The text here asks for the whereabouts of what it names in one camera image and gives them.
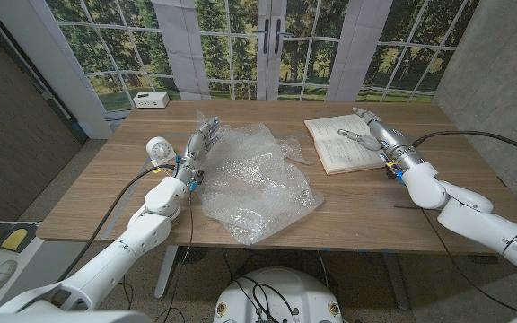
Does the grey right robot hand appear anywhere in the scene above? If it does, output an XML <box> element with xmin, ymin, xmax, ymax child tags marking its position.
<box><xmin>337</xmin><ymin>106</ymin><xmax>422</xmax><ymax>168</ymax></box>

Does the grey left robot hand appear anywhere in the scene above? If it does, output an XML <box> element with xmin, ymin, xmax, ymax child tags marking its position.
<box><xmin>181</xmin><ymin>116</ymin><xmax>222</xmax><ymax>170</ymax></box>

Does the large clear bubble wrap sheet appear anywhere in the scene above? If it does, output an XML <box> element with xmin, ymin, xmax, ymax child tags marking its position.
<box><xmin>190</xmin><ymin>109</ymin><xmax>326</xmax><ymax>247</ymax></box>

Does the open paperback book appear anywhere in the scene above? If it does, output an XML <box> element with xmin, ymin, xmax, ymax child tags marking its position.
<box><xmin>303</xmin><ymin>113</ymin><xmax>388</xmax><ymax>176</ymax></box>

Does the small clear bubble wrap piece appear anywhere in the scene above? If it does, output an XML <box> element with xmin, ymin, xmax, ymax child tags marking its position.
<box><xmin>276</xmin><ymin>136</ymin><xmax>314</xmax><ymax>166</ymax></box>

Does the white round kitchen timer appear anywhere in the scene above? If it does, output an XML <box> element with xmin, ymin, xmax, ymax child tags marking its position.
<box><xmin>145</xmin><ymin>135</ymin><xmax>177</xmax><ymax>167</ymax></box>

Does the white power socket box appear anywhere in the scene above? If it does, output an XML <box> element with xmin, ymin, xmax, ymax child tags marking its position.
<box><xmin>132</xmin><ymin>92</ymin><xmax>171</xmax><ymax>109</ymax></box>

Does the white table leg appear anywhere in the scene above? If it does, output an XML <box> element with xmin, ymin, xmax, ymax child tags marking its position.
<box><xmin>153</xmin><ymin>245</ymin><xmax>180</xmax><ymax>300</ymax></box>

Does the printed forest window backdrop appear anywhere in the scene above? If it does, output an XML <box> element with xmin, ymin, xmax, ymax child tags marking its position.
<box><xmin>0</xmin><ymin>0</ymin><xmax>482</xmax><ymax>140</ymax></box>

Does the grey table leg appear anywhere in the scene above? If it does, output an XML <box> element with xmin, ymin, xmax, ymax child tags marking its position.
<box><xmin>381</xmin><ymin>251</ymin><xmax>411</xmax><ymax>311</ymax></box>

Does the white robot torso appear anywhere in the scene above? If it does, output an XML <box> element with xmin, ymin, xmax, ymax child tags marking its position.
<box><xmin>213</xmin><ymin>266</ymin><xmax>344</xmax><ymax>323</ymax></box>

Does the dark brown door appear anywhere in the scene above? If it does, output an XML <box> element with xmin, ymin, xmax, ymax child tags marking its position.
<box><xmin>0</xmin><ymin>8</ymin><xmax>84</xmax><ymax>221</ymax></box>

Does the white floor mat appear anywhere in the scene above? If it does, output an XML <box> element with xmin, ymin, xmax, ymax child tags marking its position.
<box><xmin>0</xmin><ymin>219</ymin><xmax>44</xmax><ymax>315</ymax></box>

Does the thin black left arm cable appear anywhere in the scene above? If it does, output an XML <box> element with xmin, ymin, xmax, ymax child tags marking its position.
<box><xmin>162</xmin><ymin>188</ymin><xmax>196</xmax><ymax>315</ymax></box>

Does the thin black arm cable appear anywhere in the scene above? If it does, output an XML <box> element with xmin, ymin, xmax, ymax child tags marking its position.
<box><xmin>162</xmin><ymin>188</ymin><xmax>196</xmax><ymax>315</ymax></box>
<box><xmin>419</xmin><ymin>206</ymin><xmax>517</xmax><ymax>315</ymax></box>

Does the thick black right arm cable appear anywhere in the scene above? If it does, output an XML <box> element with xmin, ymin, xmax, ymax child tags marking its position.
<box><xmin>411</xmin><ymin>129</ymin><xmax>517</xmax><ymax>162</ymax></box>

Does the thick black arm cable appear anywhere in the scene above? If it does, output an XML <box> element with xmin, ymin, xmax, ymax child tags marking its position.
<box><xmin>56</xmin><ymin>163</ymin><xmax>177</xmax><ymax>283</ymax></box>
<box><xmin>411</xmin><ymin>129</ymin><xmax>517</xmax><ymax>162</ymax></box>

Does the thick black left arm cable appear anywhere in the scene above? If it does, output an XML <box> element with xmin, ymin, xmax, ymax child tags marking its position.
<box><xmin>56</xmin><ymin>163</ymin><xmax>177</xmax><ymax>283</ymax></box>

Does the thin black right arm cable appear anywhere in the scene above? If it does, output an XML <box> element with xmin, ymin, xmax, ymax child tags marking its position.
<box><xmin>419</xmin><ymin>206</ymin><xmax>517</xmax><ymax>315</ymax></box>

